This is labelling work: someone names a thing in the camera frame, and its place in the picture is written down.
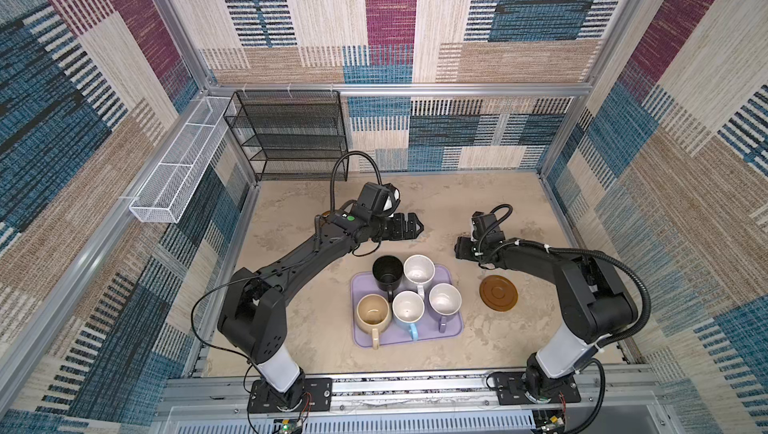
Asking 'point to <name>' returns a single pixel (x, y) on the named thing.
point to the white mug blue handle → (407, 309)
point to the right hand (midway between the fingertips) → (464, 252)
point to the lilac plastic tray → (363, 283)
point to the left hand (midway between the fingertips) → (412, 225)
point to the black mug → (387, 271)
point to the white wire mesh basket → (165, 192)
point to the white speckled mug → (420, 270)
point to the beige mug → (373, 315)
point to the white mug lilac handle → (444, 300)
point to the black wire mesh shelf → (291, 135)
